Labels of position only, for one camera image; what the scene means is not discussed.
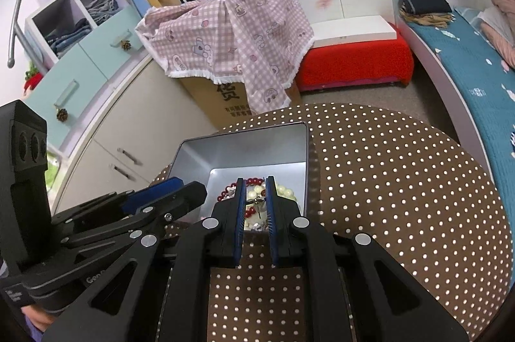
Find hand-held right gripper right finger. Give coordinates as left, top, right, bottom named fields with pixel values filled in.
left=266, top=176, right=471, bottom=342

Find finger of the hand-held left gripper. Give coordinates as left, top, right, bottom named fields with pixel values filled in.
left=66, top=182, right=208, bottom=251
left=50, top=177, right=185, bottom=236

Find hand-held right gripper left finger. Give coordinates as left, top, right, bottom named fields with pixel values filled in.
left=42, top=178, right=247, bottom=342

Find silver dangling charm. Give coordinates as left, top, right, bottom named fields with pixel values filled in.
left=247, top=195, right=268, bottom=224

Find red bead bracelet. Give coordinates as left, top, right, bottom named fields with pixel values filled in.
left=212, top=176, right=268, bottom=224

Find grey metal tin box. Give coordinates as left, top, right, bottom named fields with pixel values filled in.
left=167, top=122, right=310, bottom=234

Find person's left forearm purple sleeve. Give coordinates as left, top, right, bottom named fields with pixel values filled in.
left=24, top=322, right=44, bottom=342

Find person's left hand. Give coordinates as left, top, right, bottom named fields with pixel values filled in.
left=21, top=307, right=55, bottom=329

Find beige cabinet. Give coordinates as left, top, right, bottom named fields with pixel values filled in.
left=52, top=56, right=226, bottom=214

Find large teal drawer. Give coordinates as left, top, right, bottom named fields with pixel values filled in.
left=26, top=44, right=117, bottom=153

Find red and green plush toy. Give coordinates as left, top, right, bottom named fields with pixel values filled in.
left=23, top=60, right=46, bottom=95

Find brown cardboard box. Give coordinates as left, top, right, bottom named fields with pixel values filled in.
left=177, top=74, right=302, bottom=131

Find brown polka-dot tablecloth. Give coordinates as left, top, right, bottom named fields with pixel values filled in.
left=147, top=103, right=508, bottom=342

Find small teal drawer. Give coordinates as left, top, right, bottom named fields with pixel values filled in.
left=78, top=6, right=149, bottom=79

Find folded blue jeans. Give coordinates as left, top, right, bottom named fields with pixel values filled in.
left=46, top=18, right=92, bottom=55

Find red fabric stool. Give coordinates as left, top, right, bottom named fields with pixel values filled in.
left=295, top=23, right=415, bottom=92

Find pink checked cloth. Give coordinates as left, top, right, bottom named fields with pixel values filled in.
left=135, top=0, right=315, bottom=115

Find folded grey-blue jeans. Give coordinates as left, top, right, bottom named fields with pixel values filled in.
left=84, top=0, right=119, bottom=21

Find white flat board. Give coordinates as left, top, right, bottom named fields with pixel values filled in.
left=312, top=15, right=397, bottom=49

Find bed with blue patterned sheet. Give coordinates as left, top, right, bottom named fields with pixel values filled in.
left=392, top=6, right=515, bottom=214

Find tan folded clothes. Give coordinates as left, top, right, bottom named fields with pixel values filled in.
left=399, top=6, right=455, bottom=30

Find dark folded clothes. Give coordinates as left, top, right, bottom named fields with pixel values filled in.
left=398, top=0, right=453, bottom=16

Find white folded cloth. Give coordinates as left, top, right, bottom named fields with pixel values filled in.
left=469, top=7, right=503, bottom=35

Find cream bead bracelet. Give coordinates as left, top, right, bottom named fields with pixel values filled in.
left=241, top=184, right=299, bottom=232

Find curved grey metal rail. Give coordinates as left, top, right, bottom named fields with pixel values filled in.
left=6, top=0, right=53, bottom=68

